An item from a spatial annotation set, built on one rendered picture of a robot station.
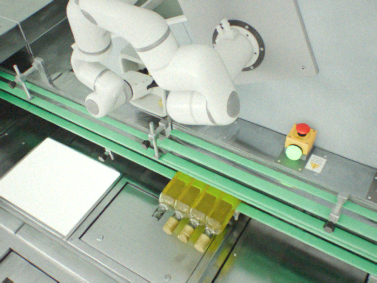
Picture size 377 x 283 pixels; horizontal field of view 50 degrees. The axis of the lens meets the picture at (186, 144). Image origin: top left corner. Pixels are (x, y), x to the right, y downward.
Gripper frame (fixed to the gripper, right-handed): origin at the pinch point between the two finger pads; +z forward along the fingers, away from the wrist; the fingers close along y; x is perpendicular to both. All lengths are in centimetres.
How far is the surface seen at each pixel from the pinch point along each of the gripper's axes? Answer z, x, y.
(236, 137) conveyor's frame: -0.1, -12.3, 33.4
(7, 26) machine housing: 2, -2, -77
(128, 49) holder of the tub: -1.7, 6.7, -8.7
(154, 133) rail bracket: -11.9, -13.9, 9.8
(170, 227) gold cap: -27, -34, 27
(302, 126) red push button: 2, -2, 52
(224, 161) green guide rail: -8.1, -16.6, 33.9
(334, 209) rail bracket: -12, -14, 69
